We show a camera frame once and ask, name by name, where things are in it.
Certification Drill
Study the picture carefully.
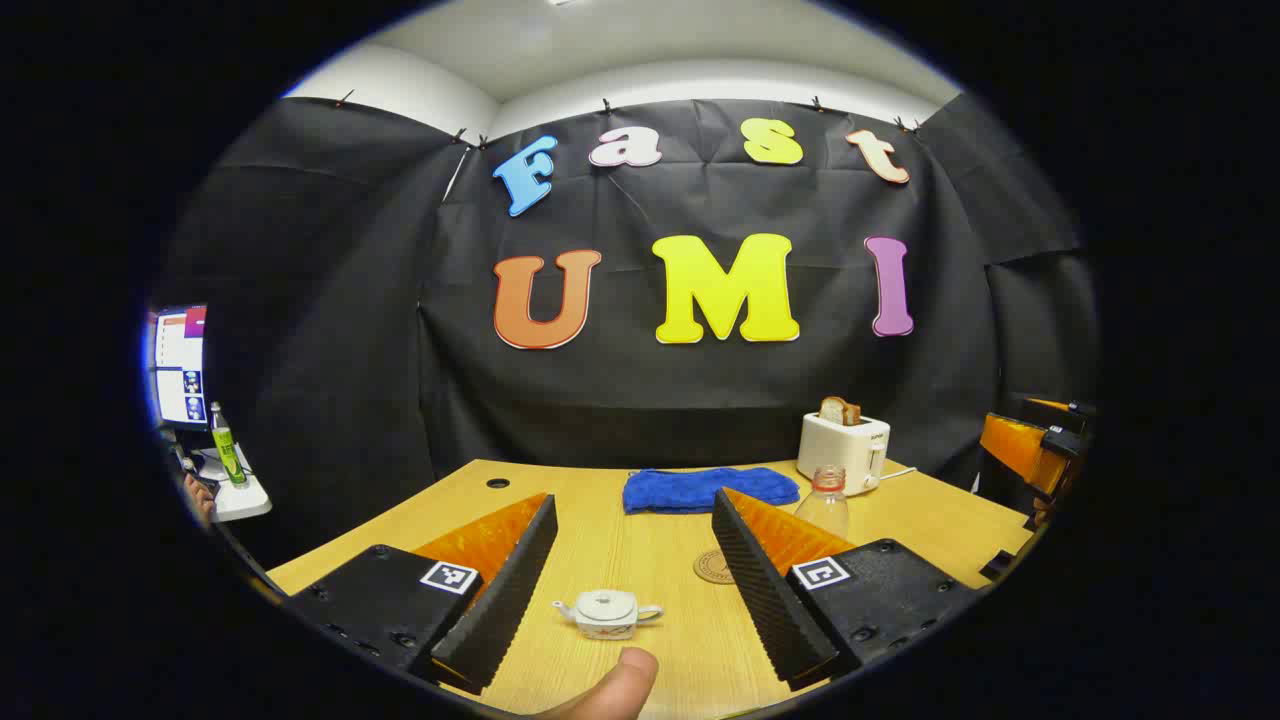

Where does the white teacup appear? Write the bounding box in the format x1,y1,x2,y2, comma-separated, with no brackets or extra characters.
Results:
553,590,664,641

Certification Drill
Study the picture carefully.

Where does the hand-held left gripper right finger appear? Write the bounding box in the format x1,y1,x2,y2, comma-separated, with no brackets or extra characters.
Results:
711,486,981,693

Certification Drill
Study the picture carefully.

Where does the white side table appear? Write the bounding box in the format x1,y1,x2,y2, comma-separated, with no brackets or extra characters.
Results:
195,445,273,523

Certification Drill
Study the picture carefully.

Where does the computer monitor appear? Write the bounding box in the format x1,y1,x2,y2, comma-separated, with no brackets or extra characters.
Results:
148,305,209,431

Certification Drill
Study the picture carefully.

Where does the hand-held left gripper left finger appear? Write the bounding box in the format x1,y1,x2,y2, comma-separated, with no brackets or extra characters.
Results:
285,492,559,696

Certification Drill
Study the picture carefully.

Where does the blue towel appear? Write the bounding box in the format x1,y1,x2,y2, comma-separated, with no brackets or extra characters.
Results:
622,466,801,515

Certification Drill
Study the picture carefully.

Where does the green drink bottle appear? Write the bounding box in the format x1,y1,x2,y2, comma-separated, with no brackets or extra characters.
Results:
209,401,248,488

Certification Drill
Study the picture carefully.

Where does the white toaster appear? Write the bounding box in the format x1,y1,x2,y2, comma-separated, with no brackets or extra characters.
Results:
797,412,891,496

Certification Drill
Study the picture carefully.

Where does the clear plastic water bottle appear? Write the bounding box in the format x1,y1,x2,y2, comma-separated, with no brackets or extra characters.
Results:
795,465,851,541

